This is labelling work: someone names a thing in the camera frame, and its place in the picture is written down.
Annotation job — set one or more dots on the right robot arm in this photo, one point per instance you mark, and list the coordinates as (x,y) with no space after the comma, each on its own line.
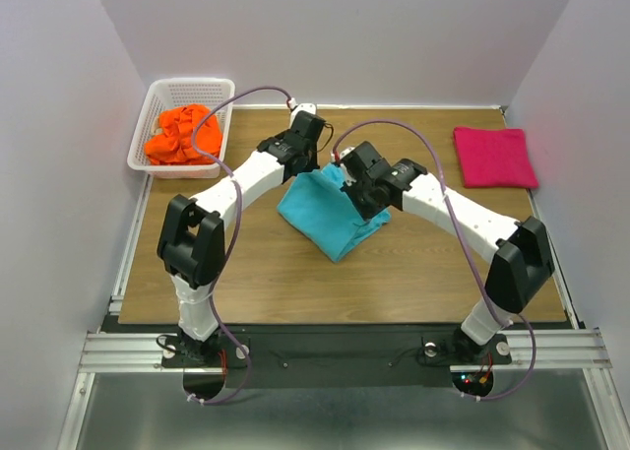
(518,253)

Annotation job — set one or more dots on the orange t-shirt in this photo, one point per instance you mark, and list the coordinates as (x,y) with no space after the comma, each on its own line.
(171,137)

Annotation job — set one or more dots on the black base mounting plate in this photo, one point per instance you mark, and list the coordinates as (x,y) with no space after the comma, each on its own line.
(337,355)

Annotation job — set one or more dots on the folded magenta t-shirt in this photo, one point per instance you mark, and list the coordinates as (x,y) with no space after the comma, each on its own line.
(494,158)

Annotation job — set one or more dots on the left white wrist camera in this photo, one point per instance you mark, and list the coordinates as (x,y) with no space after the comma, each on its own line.
(307,107)

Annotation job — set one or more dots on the white plastic laundry basket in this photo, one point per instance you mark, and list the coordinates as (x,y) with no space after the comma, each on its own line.
(165,94)

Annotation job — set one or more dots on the cyan blue t-shirt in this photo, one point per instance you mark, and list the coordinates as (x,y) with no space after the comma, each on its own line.
(315,206)

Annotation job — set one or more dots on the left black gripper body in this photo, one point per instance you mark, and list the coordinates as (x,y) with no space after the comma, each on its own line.
(311,148)

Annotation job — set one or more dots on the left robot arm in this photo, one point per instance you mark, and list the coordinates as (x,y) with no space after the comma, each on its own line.
(192,238)

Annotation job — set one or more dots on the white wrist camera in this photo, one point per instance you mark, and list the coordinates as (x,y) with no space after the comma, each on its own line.
(307,107)
(344,157)

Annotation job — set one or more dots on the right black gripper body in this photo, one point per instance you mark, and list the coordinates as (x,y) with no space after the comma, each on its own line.
(370,206)

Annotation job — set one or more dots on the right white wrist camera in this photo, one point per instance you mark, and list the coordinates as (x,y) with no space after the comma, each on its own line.
(344,157)

